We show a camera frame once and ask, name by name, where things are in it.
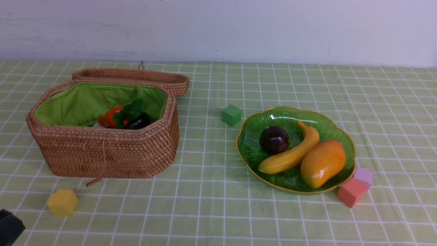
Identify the dark purple toy plum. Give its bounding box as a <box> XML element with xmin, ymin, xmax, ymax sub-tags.
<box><xmin>259</xmin><ymin>125</ymin><xmax>290</xmax><ymax>155</ymax></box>

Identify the purple toy eggplant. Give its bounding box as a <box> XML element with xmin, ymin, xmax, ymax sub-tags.
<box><xmin>125</xmin><ymin>112</ymin><xmax>151</xmax><ymax>129</ymax></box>

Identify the yellow toy banana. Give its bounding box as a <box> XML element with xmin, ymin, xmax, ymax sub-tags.
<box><xmin>258</xmin><ymin>121</ymin><xmax>320</xmax><ymax>174</ymax></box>

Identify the orange toy carrot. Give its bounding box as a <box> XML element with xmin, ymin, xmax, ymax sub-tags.
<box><xmin>93</xmin><ymin>98</ymin><xmax>144</xmax><ymax>129</ymax></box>

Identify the orange yellow toy mango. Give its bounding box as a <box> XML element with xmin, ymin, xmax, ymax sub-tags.
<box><xmin>300</xmin><ymin>140</ymin><xmax>346</xmax><ymax>189</ymax></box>

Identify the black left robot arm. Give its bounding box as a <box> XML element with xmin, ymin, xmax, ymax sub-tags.
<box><xmin>0</xmin><ymin>209</ymin><xmax>26</xmax><ymax>246</ymax></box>

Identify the green foam cube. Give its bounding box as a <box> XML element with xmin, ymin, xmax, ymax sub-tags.
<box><xmin>221</xmin><ymin>104</ymin><xmax>242</xmax><ymax>127</ymax></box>

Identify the green glass leaf plate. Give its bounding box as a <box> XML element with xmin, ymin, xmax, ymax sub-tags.
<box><xmin>236</xmin><ymin>106</ymin><xmax>358</xmax><ymax>194</ymax></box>

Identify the woven wicker basket lid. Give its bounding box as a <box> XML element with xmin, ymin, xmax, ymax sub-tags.
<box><xmin>72</xmin><ymin>61</ymin><xmax>190</xmax><ymax>96</ymax></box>

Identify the green checkered tablecloth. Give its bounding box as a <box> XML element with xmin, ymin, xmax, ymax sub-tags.
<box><xmin>0</xmin><ymin>61</ymin><xmax>437</xmax><ymax>246</ymax></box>

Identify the pink foam cube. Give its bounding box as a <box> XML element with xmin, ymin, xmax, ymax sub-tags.
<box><xmin>337</xmin><ymin>178</ymin><xmax>368</xmax><ymax>208</ymax></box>

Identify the lilac foam cube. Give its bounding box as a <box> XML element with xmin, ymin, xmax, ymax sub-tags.
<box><xmin>354</xmin><ymin>166</ymin><xmax>373</xmax><ymax>189</ymax></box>

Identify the woven wicker basket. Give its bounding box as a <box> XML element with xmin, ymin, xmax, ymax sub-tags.
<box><xmin>26</xmin><ymin>80</ymin><xmax>179</xmax><ymax>180</ymax></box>

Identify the yellow foam block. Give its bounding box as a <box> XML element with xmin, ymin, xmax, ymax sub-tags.
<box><xmin>46</xmin><ymin>189</ymin><xmax>78</xmax><ymax>217</ymax></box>

